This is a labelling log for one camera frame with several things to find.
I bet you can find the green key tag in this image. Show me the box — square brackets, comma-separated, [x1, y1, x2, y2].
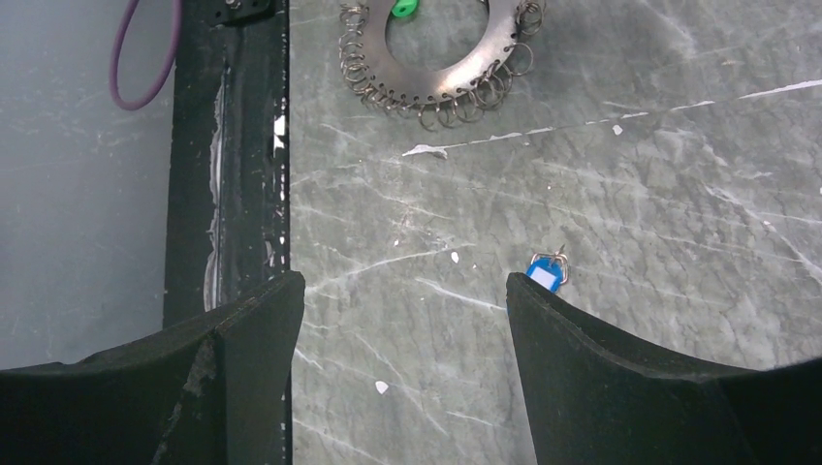
[391, 0, 419, 18]

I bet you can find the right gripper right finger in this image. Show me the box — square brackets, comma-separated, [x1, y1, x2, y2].
[506, 273, 821, 464]

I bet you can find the blue key tag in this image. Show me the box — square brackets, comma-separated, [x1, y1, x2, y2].
[525, 245, 570, 294]

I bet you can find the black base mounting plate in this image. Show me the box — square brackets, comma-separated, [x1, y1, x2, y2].
[163, 1, 302, 464]

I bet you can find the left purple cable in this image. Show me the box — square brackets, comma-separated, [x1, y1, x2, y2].
[109, 0, 184, 111]

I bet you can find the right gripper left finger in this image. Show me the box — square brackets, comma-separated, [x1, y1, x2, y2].
[1, 271, 305, 464]

